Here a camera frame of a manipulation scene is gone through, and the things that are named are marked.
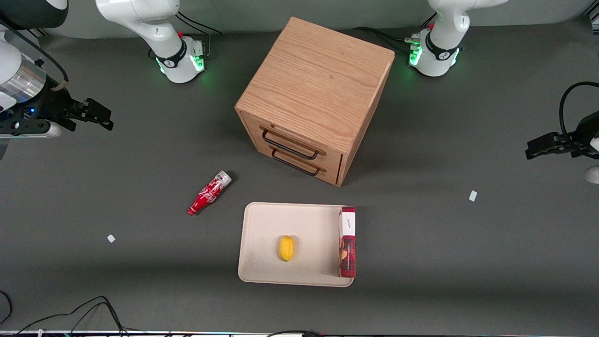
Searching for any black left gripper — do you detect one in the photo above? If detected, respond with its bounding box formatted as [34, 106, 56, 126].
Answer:
[526, 111, 599, 160]

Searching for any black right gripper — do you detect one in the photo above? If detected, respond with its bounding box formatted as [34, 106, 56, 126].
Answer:
[0, 90, 114, 132]

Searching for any red coke bottle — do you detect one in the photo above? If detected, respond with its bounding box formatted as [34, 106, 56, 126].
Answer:
[187, 170, 233, 216]

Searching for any beige plastic tray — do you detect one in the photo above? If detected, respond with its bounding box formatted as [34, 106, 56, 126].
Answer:
[237, 202, 356, 287]

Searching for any wooden drawer front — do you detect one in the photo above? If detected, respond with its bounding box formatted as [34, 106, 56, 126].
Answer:
[253, 138, 343, 186]
[240, 111, 345, 170]

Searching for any red snack box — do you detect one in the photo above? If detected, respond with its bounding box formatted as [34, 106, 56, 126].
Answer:
[339, 206, 356, 278]

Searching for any wooden two-drawer cabinet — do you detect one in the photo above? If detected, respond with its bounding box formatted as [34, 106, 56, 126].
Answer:
[235, 17, 395, 187]

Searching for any yellow lemon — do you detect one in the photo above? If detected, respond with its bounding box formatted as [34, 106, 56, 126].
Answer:
[279, 235, 295, 263]

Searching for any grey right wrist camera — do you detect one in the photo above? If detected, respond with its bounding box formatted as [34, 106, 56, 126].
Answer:
[0, 121, 62, 139]

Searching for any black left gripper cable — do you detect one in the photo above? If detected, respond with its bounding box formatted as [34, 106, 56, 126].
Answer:
[559, 82, 599, 141]

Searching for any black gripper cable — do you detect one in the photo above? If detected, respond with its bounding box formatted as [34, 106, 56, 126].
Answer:
[0, 19, 70, 92]
[559, 82, 599, 141]

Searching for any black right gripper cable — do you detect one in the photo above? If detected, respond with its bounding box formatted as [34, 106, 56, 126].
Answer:
[0, 19, 70, 92]

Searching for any black right arm base cable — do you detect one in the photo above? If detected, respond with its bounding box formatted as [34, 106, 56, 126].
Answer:
[175, 12, 223, 59]

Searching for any black arm base cable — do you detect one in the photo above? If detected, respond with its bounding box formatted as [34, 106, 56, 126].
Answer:
[351, 14, 437, 53]
[175, 12, 223, 59]

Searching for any black left arm base cable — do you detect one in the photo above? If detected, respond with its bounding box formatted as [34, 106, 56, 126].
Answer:
[351, 14, 437, 53]

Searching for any black metal drawer handle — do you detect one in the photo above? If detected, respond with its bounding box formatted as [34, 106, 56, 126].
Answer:
[261, 129, 326, 160]
[270, 149, 326, 177]

